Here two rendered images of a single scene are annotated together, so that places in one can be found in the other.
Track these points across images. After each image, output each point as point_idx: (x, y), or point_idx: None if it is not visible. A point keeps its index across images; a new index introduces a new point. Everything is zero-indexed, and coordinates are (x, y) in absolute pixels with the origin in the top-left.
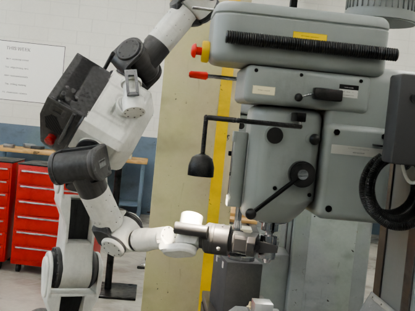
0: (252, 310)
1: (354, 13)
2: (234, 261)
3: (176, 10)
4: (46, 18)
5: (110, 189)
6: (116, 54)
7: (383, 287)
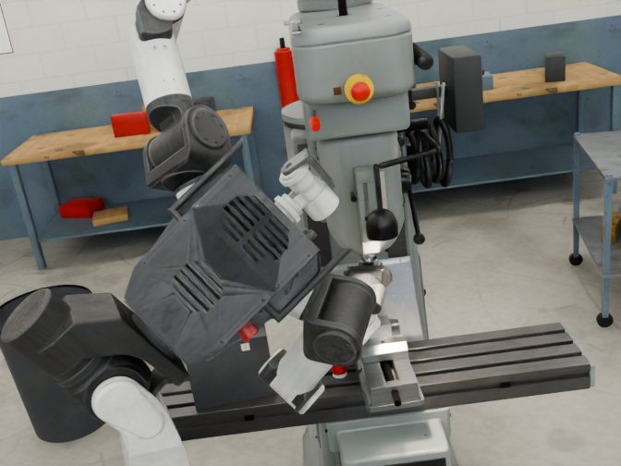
0: (379, 335)
1: (357, 2)
2: (262, 331)
3: (171, 40)
4: None
5: None
6: (200, 144)
7: (337, 253)
